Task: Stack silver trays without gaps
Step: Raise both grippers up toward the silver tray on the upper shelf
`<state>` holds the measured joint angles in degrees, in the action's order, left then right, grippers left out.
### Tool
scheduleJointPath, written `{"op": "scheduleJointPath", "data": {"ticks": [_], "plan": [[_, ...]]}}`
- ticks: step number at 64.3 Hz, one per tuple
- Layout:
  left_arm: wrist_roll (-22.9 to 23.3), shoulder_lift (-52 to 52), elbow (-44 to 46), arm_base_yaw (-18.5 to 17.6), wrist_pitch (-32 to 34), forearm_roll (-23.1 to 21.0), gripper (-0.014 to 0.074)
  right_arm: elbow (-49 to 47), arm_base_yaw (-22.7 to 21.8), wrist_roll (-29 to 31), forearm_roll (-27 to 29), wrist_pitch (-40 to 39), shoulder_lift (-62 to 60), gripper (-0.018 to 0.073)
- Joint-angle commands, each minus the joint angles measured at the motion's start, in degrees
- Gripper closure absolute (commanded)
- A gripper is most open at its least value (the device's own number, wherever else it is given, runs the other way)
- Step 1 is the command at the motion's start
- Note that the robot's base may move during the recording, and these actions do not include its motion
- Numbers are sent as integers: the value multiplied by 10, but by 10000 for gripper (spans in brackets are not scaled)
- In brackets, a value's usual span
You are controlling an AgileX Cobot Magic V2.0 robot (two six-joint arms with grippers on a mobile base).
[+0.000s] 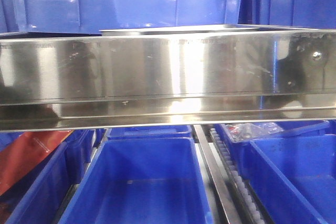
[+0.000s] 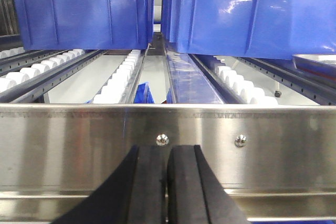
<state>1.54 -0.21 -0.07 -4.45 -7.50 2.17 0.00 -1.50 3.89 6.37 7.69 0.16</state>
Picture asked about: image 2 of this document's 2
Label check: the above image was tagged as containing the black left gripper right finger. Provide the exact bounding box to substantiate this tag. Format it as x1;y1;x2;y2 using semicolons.
167;145;249;223

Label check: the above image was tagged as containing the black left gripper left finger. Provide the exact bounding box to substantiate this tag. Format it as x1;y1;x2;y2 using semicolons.
53;145;165;223

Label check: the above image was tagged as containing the white roller track middle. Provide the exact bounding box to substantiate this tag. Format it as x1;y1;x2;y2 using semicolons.
91;49;143;104

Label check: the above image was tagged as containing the white roller track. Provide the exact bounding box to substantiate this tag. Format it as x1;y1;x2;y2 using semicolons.
213;61;278;106
1;49;85;93
91;49;143;104

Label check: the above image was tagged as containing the white roller track right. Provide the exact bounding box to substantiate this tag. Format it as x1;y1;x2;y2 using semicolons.
213;61;278;106

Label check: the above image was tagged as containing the white roller track left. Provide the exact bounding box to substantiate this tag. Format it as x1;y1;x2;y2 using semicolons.
1;49;85;93

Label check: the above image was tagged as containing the blue plastic bin right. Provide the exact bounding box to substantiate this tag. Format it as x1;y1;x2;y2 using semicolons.
161;0;335;59

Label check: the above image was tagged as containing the blue plastic bin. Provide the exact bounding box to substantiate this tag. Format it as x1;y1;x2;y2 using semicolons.
161;0;335;59
14;0;154;50

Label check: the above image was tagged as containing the blue plastic bin left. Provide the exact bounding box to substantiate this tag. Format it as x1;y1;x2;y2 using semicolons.
14;0;154;50

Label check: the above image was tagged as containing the stainless steel shelf front rail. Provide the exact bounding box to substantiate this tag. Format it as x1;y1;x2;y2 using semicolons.
1;104;335;223

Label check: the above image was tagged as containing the blue divider rail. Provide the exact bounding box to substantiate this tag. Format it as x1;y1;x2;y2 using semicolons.
163;39;224;104

